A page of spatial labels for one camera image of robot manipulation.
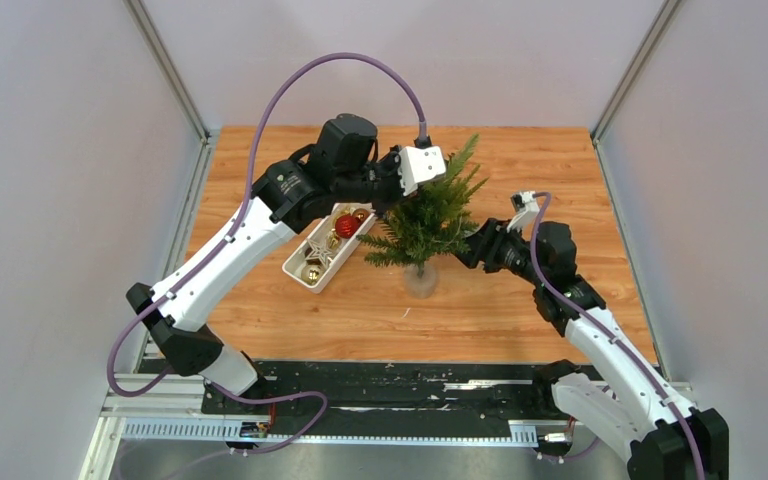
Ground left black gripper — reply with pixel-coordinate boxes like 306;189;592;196
334;144;422;219

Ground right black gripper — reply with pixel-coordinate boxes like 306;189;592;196
445;218;545;288

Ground small green christmas tree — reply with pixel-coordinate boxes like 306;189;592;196
359;133;488;299

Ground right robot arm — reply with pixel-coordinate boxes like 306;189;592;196
457;218;729;479

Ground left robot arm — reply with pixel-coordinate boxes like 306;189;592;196
126;113;428;414

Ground bronze ball ornament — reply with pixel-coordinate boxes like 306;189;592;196
352;208;370;223

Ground red glitter ball ornament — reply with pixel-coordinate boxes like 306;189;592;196
333;214;362;239

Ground silver star ornament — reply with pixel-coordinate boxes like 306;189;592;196
304;239;335;269

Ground white ornament tray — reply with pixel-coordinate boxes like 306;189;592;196
282;203;376;294

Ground gold ball ornament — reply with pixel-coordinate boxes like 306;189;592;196
299;263;324;286

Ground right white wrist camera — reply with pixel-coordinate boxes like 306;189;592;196
506;191;540;233

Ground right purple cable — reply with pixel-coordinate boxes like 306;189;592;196
528;192;709;480

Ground purple cable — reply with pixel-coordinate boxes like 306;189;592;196
105;52;432;458
528;192;709;480

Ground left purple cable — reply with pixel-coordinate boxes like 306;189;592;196
105;52;432;458

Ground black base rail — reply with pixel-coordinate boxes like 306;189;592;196
201;360;569;438

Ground right aluminium frame post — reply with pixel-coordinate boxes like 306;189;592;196
590;0;684;147

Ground aluminium frame post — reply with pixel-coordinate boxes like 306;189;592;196
590;0;684;147
123;0;211;144

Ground white slotted cable duct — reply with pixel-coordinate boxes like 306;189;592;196
121;418;539;448

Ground left aluminium frame post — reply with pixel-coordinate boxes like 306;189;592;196
123;0;211;144

